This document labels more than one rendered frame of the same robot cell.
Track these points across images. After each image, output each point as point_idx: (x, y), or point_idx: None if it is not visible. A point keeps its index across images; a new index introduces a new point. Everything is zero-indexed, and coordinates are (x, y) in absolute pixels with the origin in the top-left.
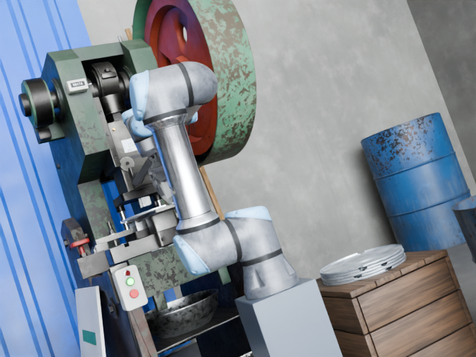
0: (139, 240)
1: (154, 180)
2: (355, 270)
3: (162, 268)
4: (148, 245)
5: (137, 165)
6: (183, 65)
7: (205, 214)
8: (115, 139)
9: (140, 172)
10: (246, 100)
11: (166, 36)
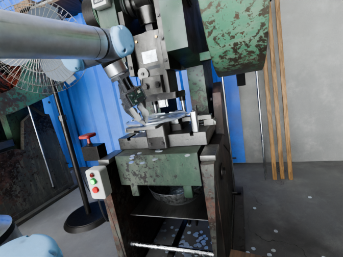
0: (137, 138)
1: (123, 105)
2: None
3: (137, 170)
4: (143, 144)
5: (152, 75)
6: None
7: None
8: (138, 51)
9: (120, 93)
10: (249, 9)
11: None
